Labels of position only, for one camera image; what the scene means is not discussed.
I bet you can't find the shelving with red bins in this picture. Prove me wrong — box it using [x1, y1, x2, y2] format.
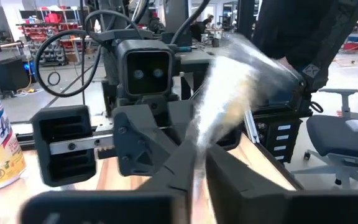
[16, 5, 88, 67]

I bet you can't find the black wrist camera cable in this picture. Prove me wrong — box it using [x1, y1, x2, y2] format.
[34, 29, 119, 99]

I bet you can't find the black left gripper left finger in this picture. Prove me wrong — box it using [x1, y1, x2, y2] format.
[20, 139, 198, 224]

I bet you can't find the orange toothbrush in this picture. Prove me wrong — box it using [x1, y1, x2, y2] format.
[193, 32, 303, 166]

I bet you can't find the person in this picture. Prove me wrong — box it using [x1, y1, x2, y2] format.
[201, 14, 216, 32]
[252, 0, 337, 72]

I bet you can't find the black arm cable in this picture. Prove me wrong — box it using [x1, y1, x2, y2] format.
[84, 9, 155, 41]
[170, 0, 211, 44]

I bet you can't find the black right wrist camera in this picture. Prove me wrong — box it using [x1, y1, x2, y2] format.
[115, 39, 176, 101]

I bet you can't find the office chair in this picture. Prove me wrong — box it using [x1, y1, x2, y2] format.
[290, 88, 358, 191]

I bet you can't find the black frame strut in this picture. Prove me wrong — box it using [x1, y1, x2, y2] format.
[301, 0, 358, 93]

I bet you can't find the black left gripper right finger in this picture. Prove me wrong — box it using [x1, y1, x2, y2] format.
[206, 144, 358, 224]

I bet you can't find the black computer tower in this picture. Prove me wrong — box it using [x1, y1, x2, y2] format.
[0, 57, 36, 94]

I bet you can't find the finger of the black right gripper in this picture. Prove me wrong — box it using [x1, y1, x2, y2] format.
[113, 104, 180, 177]
[158, 96, 198, 146]

